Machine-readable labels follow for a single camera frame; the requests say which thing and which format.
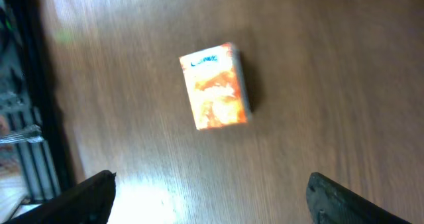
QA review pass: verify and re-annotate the aluminium frame rail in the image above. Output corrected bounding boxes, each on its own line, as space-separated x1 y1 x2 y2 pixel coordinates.
1 0 76 221

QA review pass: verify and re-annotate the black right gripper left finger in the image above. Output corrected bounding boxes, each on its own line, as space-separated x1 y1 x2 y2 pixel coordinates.
5 170 116 224

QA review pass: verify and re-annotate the orange white small box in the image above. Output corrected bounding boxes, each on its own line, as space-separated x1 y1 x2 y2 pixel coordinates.
179 42 251 130

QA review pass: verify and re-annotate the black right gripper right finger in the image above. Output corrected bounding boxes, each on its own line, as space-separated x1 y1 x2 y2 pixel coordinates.
306 172 409 224

